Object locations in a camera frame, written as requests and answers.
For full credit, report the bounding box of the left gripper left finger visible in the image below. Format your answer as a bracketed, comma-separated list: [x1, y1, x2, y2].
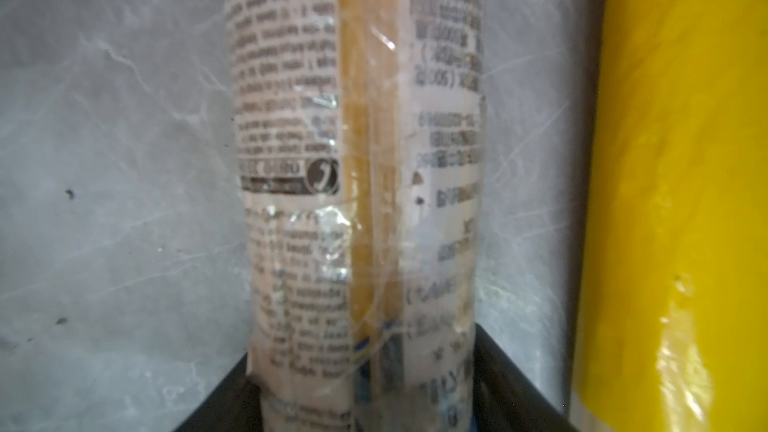
[174, 355, 264, 432]

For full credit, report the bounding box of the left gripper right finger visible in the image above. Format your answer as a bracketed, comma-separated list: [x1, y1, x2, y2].
[473, 325, 576, 432]

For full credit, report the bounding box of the yellow Pastatime spaghetti bag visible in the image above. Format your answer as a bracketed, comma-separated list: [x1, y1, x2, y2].
[570, 0, 767, 431]

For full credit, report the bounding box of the clear labelled spaghetti bag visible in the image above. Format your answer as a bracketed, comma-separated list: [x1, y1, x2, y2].
[224, 0, 485, 431]

